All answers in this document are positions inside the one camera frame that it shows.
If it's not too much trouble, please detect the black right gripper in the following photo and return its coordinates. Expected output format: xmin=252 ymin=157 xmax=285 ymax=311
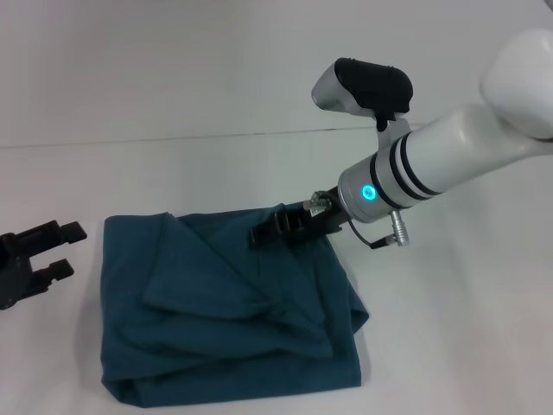
xmin=248 ymin=185 xmax=346 ymax=250

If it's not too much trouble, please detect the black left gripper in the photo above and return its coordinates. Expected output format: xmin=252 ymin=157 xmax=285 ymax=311
xmin=0 ymin=220 xmax=88 ymax=311

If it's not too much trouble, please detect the teal t-shirt with FREE print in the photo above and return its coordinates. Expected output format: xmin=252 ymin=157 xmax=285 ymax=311
xmin=99 ymin=206 xmax=371 ymax=398

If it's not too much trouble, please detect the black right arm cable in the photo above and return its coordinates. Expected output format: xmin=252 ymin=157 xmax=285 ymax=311
xmin=345 ymin=209 xmax=410 ymax=251

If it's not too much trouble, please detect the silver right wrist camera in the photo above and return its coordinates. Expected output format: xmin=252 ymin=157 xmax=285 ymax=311
xmin=310 ymin=56 xmax=415 ymax=133

